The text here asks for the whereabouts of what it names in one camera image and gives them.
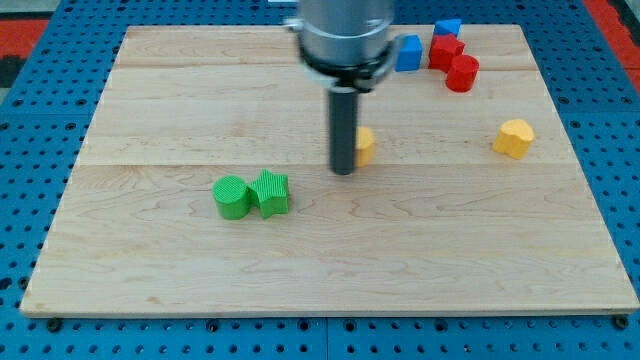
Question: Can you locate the blue block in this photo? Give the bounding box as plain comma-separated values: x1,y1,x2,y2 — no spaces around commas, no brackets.
395,34,423,72
433,18,462,37

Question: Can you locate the green cylinder block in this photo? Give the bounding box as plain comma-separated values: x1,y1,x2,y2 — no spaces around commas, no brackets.
212,175,251,220

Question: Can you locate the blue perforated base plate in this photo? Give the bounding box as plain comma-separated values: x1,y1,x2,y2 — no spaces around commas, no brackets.
1,0,639,359

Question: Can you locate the green star block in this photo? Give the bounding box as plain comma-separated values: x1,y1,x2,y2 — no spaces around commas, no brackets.
248,169,290,219

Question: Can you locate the red star block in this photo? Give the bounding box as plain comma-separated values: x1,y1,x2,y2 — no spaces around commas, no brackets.
428,34,465,73

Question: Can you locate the wooden board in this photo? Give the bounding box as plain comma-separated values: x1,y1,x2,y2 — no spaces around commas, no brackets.
21,25,639,318

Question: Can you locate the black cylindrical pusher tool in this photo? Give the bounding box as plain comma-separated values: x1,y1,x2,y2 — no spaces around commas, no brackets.
328,89,359,175

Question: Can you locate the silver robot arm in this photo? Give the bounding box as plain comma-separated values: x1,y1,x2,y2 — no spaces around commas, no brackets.
284,0,407,93

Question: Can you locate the blue block left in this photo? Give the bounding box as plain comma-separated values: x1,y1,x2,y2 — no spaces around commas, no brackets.
395,34,423,72

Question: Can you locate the yellow block behind pusher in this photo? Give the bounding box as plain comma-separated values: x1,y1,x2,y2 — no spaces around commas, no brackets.
355,126,376,167

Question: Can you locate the red cylinder block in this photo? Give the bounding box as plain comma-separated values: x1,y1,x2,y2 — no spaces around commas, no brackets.
445,55,479,93

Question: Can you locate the blue block rear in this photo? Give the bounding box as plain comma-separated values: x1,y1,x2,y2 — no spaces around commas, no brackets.
433,18,462,37

